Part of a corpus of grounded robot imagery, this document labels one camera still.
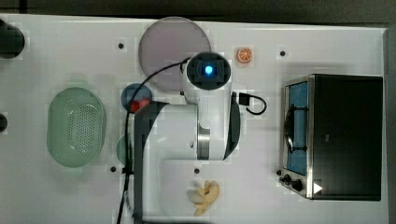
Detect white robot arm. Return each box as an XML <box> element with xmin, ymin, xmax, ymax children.
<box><xmin>133</xmin><ymin>52</ymin><xmax>241</xmax><ymax>224</ymax></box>

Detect black toaster oven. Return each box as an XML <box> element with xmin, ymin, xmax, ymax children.
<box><xmin>276</xmin><ymin>74</ymin><xmax>383</xmax><ymax>202</ymax></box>

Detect blue small bowl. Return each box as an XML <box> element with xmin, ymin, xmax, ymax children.
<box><xmin>120</xmin><ymin>83</ymin><xmax>152</xmax><ymax>112</ymax></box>

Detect red toy in bowl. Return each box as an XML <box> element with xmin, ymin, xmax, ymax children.
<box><xmin>130</xmin><ymin>98</ymin><xmax>150</xmax><ymax>114</ymax></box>

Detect orange slice toy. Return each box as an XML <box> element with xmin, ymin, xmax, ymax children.
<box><xmin>236</xmin><ymin>48</ymin><xmax>253</xmax><ymax>63</ymax></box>

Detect purple round plate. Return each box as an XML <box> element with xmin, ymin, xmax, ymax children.
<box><xmin>138</xmin><ymin>17</ymin><xmax>211</xmax><ymax>77</ymax></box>

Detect peeled banana toy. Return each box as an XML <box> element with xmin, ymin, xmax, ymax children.
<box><xmin>187</xmin><ymin>180</ymin><xmax>220</xmax><ymax>217</ymax></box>

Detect green oval colander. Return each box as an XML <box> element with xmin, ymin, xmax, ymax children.
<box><xmin>47</xmin><ymin>87</ymin><xmax>106</xmax><ymax>168</ymax></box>

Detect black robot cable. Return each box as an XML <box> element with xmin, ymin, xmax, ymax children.
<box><xmin>116</xmin><ymin>57</ymin><xmax>268</xmax><ymax>224</ymax></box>

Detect teal cup with handle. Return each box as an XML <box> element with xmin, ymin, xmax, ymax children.
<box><xmin>116</xmin><ymin>135</ymin><xmax>126</xmax><ymax>165</ymax></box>

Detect black cylinder post lower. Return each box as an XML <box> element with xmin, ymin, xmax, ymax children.
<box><xmin>0</xmin><ymin>114</ymin><xmax>7</xmax><ymax>133</ymax></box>

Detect black cylinder post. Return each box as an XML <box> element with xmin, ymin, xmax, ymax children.
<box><xmin>0</xmin><ymin>20</ymin><xmax>25</xmax><ymax>59</ymax></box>
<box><xmin>0</xmin><ymin>114</ymin><xmax>7</xmax><ymax>133</ymax></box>

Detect black cylinder post upper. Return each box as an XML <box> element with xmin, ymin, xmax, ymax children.
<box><xmin>0</xmin><ymin>20</ymin><xmax>25</xmax><ymax>59</ymax></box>

